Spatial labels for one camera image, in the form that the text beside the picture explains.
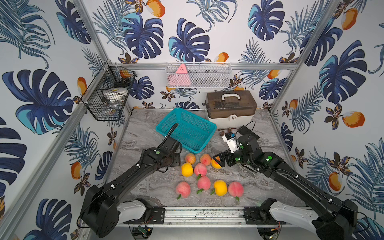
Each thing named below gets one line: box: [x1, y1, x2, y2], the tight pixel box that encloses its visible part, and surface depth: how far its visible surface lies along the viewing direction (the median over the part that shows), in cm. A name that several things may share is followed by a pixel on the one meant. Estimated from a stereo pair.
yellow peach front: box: [214, 180, 228, 197], surface depth 80 cm
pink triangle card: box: [169, 63, 191, 86], surface depth 92 cm
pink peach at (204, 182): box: [197, 175, 211, 191], surface depth 82 cm
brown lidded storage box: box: [205, 90, 258, 129], surface depth 102 cm
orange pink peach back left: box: [185, 153, 196, 165], surface depth 91 cm
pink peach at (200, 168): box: [194, 163, 207, 176], surface depth 86 cm
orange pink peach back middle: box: [200, 153, 212, 166], surface depth 90 cm
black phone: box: [238, 125, 260, 140], surface depth 109 cm
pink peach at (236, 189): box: [228, 181, 245, 201], surface depth 79 cm
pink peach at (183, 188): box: [175, 181, 192, 198], surface depth 79 cm
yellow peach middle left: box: [181, 162, 194, 177], surface depth 87 cm
